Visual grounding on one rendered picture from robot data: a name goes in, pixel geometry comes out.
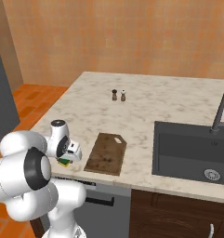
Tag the dark grey tap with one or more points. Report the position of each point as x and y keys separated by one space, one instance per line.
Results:
x=220 y=108

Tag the dark grey sink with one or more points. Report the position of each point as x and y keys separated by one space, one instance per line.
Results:
x=191 y=153

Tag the grey dishwasher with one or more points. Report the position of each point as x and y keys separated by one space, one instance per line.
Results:
x=101 y=210

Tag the white-topped salt mill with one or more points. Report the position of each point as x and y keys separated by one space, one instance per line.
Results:
x=123 y=95

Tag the yellow green sponge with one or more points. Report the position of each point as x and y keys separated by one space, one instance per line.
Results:
x=64 y=161

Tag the brown wooden cutting board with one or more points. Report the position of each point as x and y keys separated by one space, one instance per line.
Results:
x=106 y=154

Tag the black-topped pepper mill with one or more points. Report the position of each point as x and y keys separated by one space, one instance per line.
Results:
x=114 y=95

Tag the dark grey fridge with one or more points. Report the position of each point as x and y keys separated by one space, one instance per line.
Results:
x=1 y=102

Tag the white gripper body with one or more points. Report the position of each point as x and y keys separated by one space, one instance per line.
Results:
x=74 y=153

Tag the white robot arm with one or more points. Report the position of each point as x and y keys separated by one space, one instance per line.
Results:
x=22 y=173

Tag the dark wooden cupboard door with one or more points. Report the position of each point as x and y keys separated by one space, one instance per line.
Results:
x=178 y=215

